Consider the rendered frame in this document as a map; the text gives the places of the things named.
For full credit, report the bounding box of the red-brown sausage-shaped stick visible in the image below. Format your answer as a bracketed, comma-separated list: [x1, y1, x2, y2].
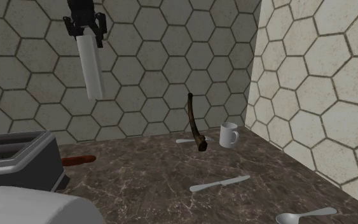
[61, 155, 97, 167]

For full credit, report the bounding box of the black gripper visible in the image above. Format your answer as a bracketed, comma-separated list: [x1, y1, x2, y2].
[62, 0, 108, 49]

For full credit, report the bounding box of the long white blade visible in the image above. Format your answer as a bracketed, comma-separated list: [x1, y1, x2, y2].
[75, 25, 105, 101]

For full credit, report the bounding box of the silver spoon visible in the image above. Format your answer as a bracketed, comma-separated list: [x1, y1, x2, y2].
[275, 206, 338, 224]

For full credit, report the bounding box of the white mug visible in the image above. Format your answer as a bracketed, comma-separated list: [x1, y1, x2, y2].
[218, 122, 240, 150]

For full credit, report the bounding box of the dark brown curved stick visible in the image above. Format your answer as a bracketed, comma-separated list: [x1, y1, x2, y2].
[186, 92, 209, 153]

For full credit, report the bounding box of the silver utensil with thin handle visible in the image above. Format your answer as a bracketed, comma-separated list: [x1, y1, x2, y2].
[176, 136, 216, 144]

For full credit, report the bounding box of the silver table knife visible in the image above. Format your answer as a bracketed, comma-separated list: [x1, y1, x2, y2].
[189, 174, 251, 193]

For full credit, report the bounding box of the grey and black toaster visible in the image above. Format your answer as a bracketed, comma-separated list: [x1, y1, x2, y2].
[0, 130, 71, 192]

